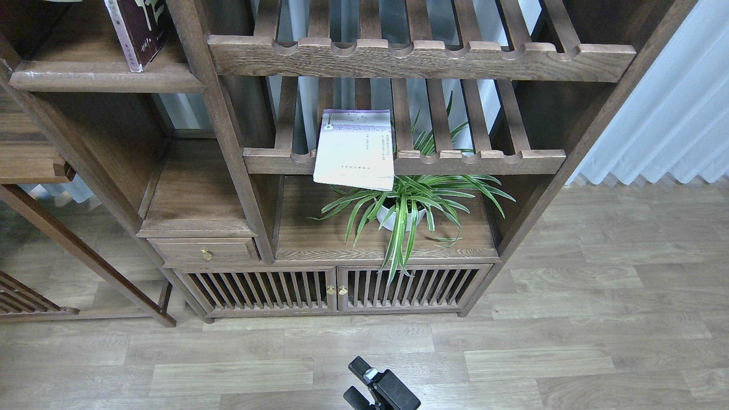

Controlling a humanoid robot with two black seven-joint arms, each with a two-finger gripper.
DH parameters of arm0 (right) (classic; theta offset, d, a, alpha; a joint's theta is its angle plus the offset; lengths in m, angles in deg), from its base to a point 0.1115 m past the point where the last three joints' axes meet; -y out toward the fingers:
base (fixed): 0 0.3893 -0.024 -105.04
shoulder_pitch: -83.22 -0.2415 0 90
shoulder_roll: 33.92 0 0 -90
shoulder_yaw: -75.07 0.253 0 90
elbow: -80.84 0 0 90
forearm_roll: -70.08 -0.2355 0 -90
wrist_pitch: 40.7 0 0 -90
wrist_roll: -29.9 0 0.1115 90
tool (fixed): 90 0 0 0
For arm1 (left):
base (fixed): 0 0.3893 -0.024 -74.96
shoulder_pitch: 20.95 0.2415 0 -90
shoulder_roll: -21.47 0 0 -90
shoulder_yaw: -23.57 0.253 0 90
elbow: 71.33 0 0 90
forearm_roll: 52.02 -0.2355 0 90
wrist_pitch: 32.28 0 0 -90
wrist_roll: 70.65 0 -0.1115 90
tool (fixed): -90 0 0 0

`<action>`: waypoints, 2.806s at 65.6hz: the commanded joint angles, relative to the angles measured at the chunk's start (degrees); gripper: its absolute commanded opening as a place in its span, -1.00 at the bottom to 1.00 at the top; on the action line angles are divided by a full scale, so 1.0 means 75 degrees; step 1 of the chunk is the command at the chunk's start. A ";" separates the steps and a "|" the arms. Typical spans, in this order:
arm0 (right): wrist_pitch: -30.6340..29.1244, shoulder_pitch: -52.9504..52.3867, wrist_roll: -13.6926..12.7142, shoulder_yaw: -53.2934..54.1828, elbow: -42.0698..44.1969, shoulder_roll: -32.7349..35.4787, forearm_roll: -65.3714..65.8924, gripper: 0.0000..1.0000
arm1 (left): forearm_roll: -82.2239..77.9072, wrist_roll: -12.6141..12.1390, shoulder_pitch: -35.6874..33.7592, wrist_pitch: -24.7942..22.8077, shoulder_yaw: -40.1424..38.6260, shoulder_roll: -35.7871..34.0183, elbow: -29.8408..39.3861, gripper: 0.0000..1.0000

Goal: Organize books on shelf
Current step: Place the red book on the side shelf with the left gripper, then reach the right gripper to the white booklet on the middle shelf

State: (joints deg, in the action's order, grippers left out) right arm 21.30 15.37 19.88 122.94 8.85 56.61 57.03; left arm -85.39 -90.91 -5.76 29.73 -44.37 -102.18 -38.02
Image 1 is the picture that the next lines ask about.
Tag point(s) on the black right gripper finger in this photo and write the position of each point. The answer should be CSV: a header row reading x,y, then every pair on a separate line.
x,y
388,391
356,400

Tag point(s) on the white purple book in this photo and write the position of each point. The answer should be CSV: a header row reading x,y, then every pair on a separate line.
x,y
355,149

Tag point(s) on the maroon book white characters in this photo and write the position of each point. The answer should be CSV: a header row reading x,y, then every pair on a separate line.
x,y
141,27

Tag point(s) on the white plant pot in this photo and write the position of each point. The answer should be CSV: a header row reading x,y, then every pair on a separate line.
x,y
388,214

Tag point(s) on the green spider plant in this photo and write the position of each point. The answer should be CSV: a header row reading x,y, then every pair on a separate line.
x,y
437,193

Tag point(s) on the brass drawer knob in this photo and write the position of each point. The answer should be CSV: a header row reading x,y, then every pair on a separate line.
x,y
205,254

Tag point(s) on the dark wooden bookshelf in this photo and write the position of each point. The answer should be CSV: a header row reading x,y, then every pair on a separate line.
x,y
213,145

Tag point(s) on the white pleated curtain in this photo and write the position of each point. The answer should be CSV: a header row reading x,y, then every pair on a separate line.
x,y
675,123

